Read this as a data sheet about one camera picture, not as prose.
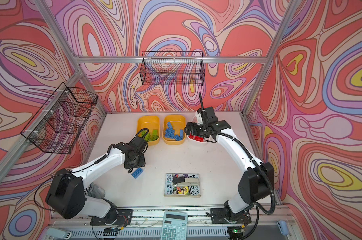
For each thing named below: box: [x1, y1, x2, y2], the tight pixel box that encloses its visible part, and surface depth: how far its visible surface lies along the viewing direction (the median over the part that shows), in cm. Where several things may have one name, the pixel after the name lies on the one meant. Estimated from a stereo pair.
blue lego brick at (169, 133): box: [165, 128, 175, 139], surface depth 106 cm
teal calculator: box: [160, 211, 188, 240], surface depth 70 cm
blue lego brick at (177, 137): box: [173, 134, 183, 141], surface depth 104 cm
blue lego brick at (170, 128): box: [166, 121, 173, 131], surface depth 110 cm
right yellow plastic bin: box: [162, 114, 186, 145], surface depth 110 cm
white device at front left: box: [46, 227, 72, 240], surface depth 69 cm
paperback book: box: [164, 173, 201, 197], surface depth 82 cm
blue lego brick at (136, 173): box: [131, 167, 144, 179], surface depth 88 cm
